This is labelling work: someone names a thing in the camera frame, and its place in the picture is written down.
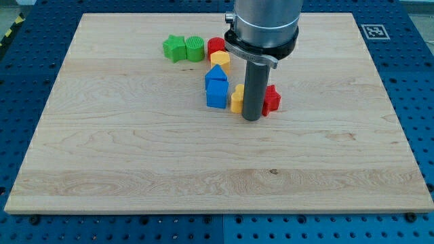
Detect red star block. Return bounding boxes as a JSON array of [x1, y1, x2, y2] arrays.
[[262, 85, 281, 117]]

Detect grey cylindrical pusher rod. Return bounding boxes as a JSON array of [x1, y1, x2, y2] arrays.
[[241, 61, 270, 121]]

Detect white fiducial marker tag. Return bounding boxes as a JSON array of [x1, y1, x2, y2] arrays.
[[361, 24, 390, 40]]

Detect green cylinder block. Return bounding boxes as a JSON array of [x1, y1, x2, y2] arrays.
[[185, 36, 205, 62]]

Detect red cylinder block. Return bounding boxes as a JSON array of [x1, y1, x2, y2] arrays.
[[207, 37, 226, 60]]

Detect green star block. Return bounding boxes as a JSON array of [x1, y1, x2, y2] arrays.
[[163, 35, 186, 63]]

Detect blue cube block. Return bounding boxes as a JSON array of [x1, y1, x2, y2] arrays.
[[206, 80, 229, 108]]

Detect wooden board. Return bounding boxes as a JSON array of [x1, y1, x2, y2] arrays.
[[5, 13, 433, 214]]

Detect blue triangular prism block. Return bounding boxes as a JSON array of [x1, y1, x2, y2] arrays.
[[204, 64, 228, 89]]

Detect yellow heart block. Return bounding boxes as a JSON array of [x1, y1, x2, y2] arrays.
[[231, 84, 244, 114]]

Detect black yellow hazard tape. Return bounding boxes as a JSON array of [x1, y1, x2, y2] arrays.
[[1, 13, 25, 47]]

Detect yellow pentagon block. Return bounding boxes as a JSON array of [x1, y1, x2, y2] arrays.
[[210, 51, 231, 75]]

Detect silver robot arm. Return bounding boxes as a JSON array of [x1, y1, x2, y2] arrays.
[[224, 0, 303, 69]]

